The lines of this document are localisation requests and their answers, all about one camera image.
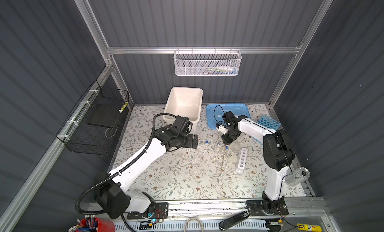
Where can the clear plastic measuring cup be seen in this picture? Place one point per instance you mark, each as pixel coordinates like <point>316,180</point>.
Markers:
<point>297,177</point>

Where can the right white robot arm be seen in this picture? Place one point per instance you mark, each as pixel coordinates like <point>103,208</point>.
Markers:
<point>277,154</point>

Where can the white wire wall basket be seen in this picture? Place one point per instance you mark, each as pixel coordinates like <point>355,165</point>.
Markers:
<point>207,62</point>

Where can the red pen cup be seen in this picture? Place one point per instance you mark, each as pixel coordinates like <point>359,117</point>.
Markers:
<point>93,224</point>

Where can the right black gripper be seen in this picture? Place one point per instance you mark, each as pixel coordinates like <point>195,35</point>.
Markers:
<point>226,141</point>

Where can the black handheld device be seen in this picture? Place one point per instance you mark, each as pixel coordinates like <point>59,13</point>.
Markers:
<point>232,221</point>

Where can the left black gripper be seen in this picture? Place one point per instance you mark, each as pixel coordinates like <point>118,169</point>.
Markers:
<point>189,143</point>

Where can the white small tube rack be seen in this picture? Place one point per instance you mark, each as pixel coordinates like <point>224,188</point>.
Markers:
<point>242,157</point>

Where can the long glass stirring rod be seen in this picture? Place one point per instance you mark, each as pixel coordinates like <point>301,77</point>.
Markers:
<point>223,160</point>

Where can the blue plastic bin lid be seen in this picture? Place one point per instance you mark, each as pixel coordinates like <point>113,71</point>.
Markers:
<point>215,112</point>

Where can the yellow bottle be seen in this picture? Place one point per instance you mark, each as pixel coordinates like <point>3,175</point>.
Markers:
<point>309,228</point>

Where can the white plastic storage bin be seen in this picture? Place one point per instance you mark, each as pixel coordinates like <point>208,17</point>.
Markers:
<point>185,102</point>

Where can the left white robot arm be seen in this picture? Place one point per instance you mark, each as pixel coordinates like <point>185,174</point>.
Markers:
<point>112,190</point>

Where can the black wire wall basket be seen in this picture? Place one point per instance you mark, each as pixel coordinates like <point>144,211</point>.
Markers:
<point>96,125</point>

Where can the blue test tube rack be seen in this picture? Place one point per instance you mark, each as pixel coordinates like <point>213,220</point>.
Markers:
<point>269,123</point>

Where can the yellow brush in basket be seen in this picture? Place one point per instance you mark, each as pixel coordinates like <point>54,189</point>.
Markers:
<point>124,106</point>

